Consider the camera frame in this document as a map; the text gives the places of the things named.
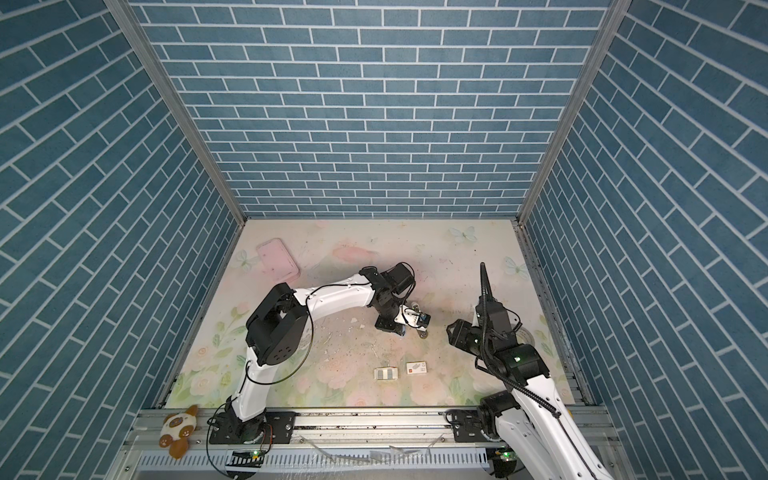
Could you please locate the staple box tray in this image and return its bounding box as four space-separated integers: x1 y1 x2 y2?
374 366 399 381

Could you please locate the white staple box sleeve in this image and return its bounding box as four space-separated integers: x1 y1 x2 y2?
406 361 428 375

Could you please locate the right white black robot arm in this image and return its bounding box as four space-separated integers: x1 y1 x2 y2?
446 263 612 479

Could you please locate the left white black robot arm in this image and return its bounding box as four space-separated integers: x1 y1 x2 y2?
225 262 431 425

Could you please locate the clear tape roll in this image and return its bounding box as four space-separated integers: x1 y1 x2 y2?
515 326 536 347

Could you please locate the brown white plush toy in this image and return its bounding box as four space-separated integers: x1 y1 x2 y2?
158 405 198 460

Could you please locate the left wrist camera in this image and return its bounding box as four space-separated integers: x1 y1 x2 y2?
397 305 431 332

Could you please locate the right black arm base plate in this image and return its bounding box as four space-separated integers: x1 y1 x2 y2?
443 408 501 443

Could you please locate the aluminium front rail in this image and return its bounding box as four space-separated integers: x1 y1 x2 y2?
107 406 637 480

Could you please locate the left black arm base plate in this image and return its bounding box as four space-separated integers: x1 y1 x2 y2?
208 411 297 445

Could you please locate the white perforated cable duct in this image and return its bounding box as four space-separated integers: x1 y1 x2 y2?
136 448 490 473

